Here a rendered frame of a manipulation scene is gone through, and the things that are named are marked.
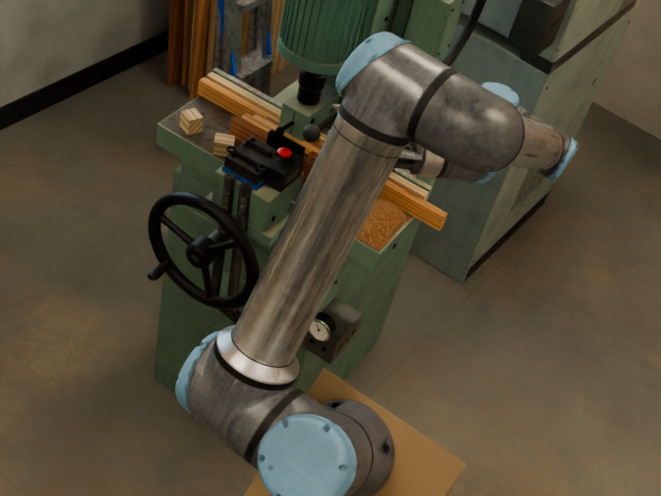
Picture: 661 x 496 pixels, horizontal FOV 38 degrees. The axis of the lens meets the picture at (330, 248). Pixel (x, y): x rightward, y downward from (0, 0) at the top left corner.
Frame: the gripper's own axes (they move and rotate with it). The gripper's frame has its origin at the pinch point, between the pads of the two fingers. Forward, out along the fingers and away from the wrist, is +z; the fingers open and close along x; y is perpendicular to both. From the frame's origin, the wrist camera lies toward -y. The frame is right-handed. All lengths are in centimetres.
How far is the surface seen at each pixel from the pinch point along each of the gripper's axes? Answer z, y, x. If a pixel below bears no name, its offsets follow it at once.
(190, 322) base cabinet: 13, -21, 76
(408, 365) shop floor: -60, -36, 103
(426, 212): -27.4, 1.8, 14.8
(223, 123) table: 14.5, -28.3, 18.4
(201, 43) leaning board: 4, -165, 72
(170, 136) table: 26.5, -24.1, 21.0
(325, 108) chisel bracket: -5.3, -19.7, 5.6
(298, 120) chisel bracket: 1.0, -15.7, 7.1
